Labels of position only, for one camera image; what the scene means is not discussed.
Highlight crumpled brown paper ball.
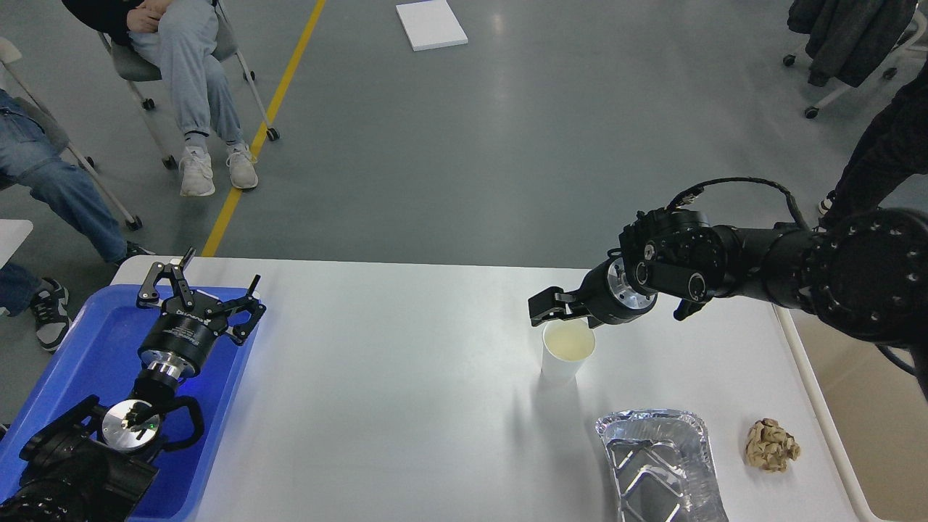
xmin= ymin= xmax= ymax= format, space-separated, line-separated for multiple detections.
xmin=745 ymin=418 xmax=801 ymax=473

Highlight seated person light jeans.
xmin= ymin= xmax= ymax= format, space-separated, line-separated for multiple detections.
xmin=63 ymin=1 xmax=259 ymax=197

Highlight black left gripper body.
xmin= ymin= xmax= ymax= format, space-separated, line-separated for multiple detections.
xmin=137 ymin=291 xmax=234 ymax=379

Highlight beige plastic bin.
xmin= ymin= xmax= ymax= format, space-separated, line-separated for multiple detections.
xmin=775 ymin=308 xmax=927 ymax=521

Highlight white paper cup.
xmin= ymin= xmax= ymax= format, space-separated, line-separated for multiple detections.
xmin=541 ymin=318 xmax=597 ymax=384

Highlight white side table corner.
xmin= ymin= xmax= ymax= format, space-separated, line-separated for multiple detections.
xmin=0 ymin=219 xmax=33 ymax=267

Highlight seated person blue jeans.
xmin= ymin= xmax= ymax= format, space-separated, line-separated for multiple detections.
xmin=1 ymin=91 xmax=152 ymax=353

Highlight blue plastic tray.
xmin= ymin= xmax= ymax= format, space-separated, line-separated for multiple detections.
xmin=1 ymin=284 xmax=256 ymax=521

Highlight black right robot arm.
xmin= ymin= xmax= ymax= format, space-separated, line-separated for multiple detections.
xmin=528 ymin=183 xmax=927 ymax=390

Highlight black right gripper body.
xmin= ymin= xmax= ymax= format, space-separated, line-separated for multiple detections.
xmin=576 ymin=257 xmax=658 ymax=329

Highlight aluminium foil tray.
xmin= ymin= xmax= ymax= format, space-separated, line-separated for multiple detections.
xmin=594 ymin=409 xmax=729 ymax=521

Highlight chair with dark jacket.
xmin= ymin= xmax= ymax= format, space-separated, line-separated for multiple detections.
xmin=782 ymin=1 xmax=926 ymax=120

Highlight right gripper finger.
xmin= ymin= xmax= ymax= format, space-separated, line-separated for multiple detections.
xmin=528 ymin=287 xmax=589 ymax=327

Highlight person black pants sneakers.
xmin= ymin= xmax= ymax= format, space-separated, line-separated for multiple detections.
xmin=819 ymin=65 xmax=927 ymax=229

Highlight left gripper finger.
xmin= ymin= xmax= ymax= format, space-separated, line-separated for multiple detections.
xmin=212 ymin=274 xmax=266 ymax=347
xmin=136 ymin=247 xmax=195 ymax=310

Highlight white folding chair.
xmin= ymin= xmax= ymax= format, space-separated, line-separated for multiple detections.
xmin=1 ymin=38 xmax=143 ymax=231

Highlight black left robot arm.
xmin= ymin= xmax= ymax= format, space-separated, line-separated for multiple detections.
xmin=2 ymin=250 xmax=266 ymax=521

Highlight white flat box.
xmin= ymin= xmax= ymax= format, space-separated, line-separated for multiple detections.
xmin=395 ymin=1 xmax=468 ymax=51

